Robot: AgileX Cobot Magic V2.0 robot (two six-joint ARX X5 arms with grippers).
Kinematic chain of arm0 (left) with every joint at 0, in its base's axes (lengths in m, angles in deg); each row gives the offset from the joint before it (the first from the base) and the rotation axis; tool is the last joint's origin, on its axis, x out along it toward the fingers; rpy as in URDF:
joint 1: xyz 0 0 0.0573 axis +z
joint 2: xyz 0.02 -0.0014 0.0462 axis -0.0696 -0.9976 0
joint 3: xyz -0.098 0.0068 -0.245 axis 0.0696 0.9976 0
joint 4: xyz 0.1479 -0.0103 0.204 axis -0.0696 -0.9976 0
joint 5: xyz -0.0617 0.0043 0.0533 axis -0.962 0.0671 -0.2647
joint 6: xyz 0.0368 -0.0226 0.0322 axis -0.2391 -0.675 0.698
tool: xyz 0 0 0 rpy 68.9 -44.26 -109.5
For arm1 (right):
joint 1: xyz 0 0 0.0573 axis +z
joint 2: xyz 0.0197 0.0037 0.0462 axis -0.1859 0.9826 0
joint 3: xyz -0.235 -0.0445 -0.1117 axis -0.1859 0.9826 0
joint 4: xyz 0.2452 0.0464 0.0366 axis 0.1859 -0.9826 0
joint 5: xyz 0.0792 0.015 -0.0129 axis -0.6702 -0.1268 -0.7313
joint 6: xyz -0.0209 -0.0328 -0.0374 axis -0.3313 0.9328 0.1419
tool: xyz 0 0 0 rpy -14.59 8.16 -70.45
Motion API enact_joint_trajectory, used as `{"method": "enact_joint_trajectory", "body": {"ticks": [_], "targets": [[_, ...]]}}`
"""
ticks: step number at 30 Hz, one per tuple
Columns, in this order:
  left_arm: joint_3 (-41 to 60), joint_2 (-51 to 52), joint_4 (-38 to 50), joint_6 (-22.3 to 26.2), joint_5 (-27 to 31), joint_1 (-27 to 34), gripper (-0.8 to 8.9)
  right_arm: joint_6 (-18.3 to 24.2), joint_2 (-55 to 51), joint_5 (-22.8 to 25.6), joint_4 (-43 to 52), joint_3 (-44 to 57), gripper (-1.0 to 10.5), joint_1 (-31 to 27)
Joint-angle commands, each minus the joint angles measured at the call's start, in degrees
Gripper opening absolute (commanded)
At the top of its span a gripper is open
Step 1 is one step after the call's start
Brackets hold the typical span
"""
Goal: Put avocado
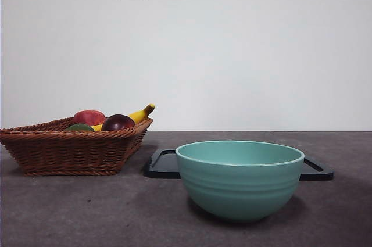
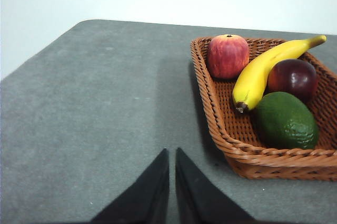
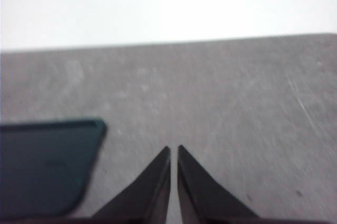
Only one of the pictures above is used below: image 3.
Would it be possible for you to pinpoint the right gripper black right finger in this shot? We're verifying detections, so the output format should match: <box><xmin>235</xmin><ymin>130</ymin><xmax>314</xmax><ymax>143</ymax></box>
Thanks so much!
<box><xmin>177</xmin><ymin>144</ymin><xmax>260</xmax><ymax>219</ymax></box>

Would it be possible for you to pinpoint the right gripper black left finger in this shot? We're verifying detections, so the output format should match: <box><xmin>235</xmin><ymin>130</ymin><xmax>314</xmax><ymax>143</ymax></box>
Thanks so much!
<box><xmin>91</xmin><ymin>146</ymin><xmax>172</xmax><ymax>219</ymax></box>

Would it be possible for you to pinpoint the dark green rectangular tray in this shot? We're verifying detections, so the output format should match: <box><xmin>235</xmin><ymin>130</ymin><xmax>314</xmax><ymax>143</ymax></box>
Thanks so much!
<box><xmin>0</xmin><ymin>116</ymin><xmax>108</xmax><ymax>218</ymax></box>

